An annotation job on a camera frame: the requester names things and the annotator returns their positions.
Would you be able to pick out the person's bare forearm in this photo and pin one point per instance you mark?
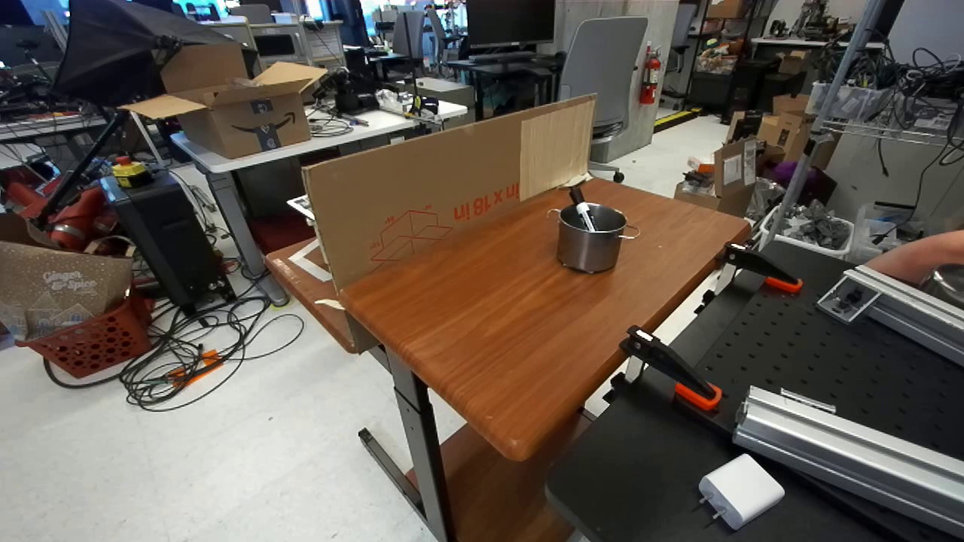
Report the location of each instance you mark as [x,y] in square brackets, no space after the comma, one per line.
[921,257]

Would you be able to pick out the wooden desk with black legs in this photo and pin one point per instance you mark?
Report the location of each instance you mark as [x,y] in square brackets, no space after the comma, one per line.
[502,319]

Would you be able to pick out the steel pot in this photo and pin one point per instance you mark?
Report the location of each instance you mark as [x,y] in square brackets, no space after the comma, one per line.
[589,251]

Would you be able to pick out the brown cardboard panel red print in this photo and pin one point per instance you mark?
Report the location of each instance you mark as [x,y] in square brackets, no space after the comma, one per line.
[402,199]

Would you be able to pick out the black orange spring clamp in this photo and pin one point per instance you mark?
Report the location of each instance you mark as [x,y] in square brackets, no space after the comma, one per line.
[764,266]
[670,368]

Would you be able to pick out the black monitor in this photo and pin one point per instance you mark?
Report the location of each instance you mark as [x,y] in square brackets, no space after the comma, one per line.
[509,19]

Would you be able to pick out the red fire extinguisher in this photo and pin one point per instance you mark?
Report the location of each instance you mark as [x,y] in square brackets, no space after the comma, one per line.
[651,76]

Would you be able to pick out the grey work table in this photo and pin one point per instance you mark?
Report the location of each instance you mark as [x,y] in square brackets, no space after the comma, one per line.
[229,192]

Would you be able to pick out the open cardboard box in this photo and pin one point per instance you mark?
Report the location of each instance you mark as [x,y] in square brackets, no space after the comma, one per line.
[244,116]

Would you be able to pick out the orange power plug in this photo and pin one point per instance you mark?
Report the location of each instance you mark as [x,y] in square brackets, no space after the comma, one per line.
[197,368]

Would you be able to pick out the black perforated breadboard table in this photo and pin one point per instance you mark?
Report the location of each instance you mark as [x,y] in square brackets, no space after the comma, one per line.
[785,352]

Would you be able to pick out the black equipment cabinet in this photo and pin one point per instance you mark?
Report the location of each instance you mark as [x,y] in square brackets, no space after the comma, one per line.
[166,241]

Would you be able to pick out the stacked brown cardboard boxes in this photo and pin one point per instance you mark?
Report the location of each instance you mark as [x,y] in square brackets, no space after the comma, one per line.
[772,136]

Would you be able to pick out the white plastic bin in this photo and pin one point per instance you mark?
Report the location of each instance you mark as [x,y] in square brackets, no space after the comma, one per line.
[815,232]

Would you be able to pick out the white power adapter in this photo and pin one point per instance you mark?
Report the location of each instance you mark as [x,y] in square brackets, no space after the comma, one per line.
[741,490]

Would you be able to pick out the silver metal pole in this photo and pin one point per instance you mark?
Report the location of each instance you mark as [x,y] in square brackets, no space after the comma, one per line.
[819,121]

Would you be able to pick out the yellow emergency stop button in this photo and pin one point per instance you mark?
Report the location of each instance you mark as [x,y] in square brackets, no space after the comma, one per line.
[127,173]

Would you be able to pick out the red plastic basket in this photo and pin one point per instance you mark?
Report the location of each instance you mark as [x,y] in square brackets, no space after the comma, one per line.
[96,342]

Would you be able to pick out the red machine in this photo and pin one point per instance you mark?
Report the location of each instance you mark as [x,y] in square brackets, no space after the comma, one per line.
[70,220]

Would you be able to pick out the brown paper bag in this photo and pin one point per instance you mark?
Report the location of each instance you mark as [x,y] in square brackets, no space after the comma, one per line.
[57,287]

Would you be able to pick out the aluminium extrusion with end plate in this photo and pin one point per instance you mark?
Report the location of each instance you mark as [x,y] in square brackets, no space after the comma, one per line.
[915,312]

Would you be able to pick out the black photo softbox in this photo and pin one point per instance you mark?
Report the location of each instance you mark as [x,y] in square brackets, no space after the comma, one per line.
[109,50]

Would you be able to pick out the long aluminium extrusion rail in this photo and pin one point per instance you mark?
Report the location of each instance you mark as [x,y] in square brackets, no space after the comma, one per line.
[855,452]

